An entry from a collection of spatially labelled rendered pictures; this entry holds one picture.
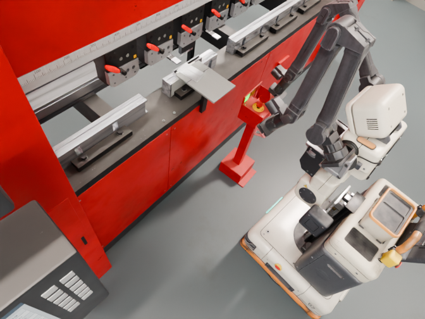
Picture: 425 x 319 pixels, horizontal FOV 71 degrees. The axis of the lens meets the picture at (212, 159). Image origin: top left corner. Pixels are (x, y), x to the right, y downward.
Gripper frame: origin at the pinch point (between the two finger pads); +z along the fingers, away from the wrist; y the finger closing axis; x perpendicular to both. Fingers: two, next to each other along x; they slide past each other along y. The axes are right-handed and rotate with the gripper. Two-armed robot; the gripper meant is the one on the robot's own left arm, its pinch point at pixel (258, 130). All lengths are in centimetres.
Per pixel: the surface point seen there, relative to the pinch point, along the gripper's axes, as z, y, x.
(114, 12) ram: -21, 42, -63
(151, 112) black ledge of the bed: 33, 27, -37
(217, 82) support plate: 15.5, -6.3, -31.4
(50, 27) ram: -26, 64, -62
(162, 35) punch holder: -5, 20, -56
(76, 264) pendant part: -59, 92, -8
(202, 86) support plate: 16.7, 2.3, -33.7
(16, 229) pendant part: -59, 96, -18
